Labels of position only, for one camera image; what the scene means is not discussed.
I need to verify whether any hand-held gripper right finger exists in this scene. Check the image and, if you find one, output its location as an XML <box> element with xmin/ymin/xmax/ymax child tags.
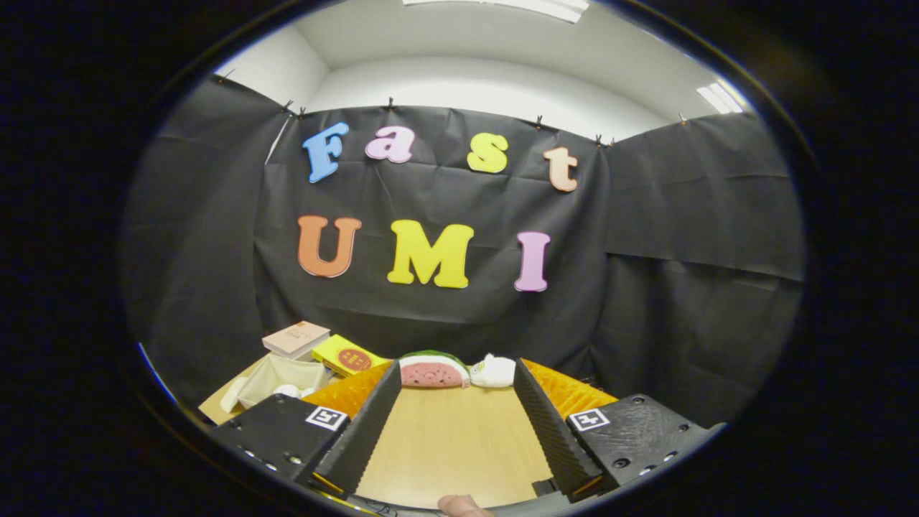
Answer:
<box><xmin>512</xmin><ymin>358</ymin><xmax>726</xmax><ymax>503</ymax></box>

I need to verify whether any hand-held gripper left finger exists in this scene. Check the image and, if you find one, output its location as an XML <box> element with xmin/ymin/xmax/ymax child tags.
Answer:
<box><xmin>212</xmin><ymin>360</ymin><xmax>403</xmax><ymax>500</ymax></box>

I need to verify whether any cream fabric storage box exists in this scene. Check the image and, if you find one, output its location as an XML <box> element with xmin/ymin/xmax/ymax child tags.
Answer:
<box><xmin>219</xmin><ymin>353</ymin><xmax>328</xmax><ymax>414</ymax></box>

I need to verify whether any yellow book with red circle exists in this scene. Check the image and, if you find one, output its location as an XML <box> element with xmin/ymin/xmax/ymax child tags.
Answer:
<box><xmin>311</xmin><ymin>334</ymin><xmax>389</xmax><ymax>378</ymax></box>

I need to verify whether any small white plush toy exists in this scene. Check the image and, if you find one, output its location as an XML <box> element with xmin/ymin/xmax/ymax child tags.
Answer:
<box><xmin>470</xmin><ymin>353</ymin><xmax>517</xmax><ymax>389</ymax></box>

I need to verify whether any watermelon slice plush toy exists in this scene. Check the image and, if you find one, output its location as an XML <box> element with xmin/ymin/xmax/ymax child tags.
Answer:
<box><xmin>398</xmin><ymin>350</ymin><xmax>472</xmax><ymax>389</ymax></box>

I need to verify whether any beige book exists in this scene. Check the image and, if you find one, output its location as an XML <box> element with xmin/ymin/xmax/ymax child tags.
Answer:
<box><xmin>261</xmin><ymin>320</ymin><xmax>332</xmax><ymax>360</ymax></box>

